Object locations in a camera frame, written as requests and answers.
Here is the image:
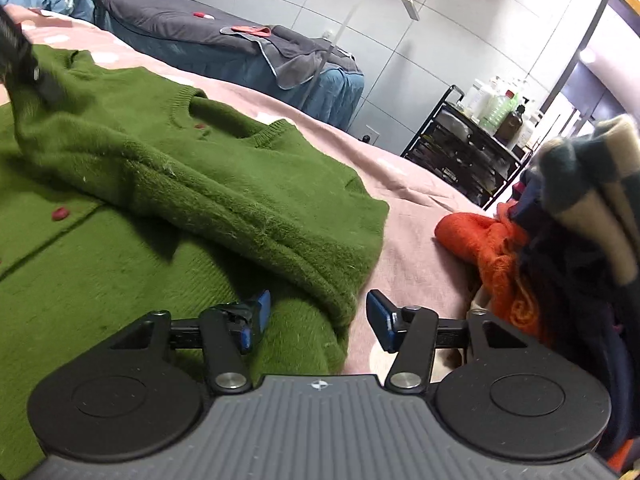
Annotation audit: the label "green knit cardigan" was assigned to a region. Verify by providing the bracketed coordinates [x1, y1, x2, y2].
[1, 46, 388, 479]

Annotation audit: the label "pink reindeer bed blanket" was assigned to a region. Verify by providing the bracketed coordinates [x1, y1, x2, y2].
[9, 6, 471, 372]

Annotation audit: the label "orange knit garment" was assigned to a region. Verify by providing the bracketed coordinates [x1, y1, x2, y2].
[435, 202, 551, 346]

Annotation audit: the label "massage bed with grey cover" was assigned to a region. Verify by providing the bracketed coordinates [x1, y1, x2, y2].
[94, 0, 364, 130]

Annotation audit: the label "dark navy garment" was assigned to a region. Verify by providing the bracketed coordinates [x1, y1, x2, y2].
[509, 169, 639, 460]

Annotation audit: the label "small red white object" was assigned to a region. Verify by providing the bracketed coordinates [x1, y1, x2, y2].
[193, 12, 215, 20]

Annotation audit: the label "black trolley cart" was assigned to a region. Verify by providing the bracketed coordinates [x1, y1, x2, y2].
[400, 84, 533, 209]

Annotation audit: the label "brown glass bottle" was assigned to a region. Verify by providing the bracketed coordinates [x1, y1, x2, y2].
[495, 104, 525, 146]

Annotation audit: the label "checkered plaid scarf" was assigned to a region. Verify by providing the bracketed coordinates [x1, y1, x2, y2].
[535, 114, 639, 286]

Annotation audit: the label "clear plastic bottles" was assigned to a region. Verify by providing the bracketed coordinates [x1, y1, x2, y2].
[458, 75, 538, 134]

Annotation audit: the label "red cloth on bed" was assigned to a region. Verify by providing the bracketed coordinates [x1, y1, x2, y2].
[231, 25, 272, 38]

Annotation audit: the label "grey towel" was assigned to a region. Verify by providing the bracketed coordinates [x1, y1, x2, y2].
[220, 25, 361, 90]

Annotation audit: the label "white floor lamp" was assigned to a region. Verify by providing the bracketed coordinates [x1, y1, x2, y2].
[294, 0, 420, 98]

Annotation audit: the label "wall socket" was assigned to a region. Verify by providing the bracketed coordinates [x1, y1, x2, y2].
[360, 125, 380, 145]

